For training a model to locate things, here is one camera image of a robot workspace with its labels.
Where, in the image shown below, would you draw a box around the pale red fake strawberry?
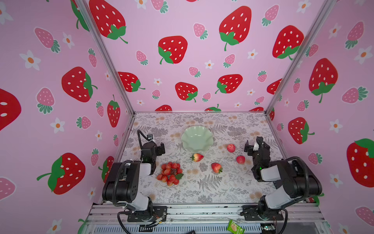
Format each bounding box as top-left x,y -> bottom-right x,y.
191,153 -> 204,162

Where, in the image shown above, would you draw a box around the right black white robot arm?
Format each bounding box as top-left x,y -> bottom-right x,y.
240,136 -> 322,220

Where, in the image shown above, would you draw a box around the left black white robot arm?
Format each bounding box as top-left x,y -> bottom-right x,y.
102,141 -> 165,222

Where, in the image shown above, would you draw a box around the light green scalloped fruit bowl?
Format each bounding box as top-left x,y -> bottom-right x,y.
181,126 -> 214,153

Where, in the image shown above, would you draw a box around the floral patterned table mat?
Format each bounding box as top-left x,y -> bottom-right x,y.
122,113 -> 282,203

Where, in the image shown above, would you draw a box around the green snack packet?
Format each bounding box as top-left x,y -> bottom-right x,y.
227,219 -> 244,234

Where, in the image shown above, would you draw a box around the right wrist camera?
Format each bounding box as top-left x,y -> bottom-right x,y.
253,143 -> 260,151

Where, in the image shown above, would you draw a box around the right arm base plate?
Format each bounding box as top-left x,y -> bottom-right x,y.
240,205 -> 284,221

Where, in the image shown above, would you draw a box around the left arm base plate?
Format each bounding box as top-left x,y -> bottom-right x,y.
127,206 -> 168,222

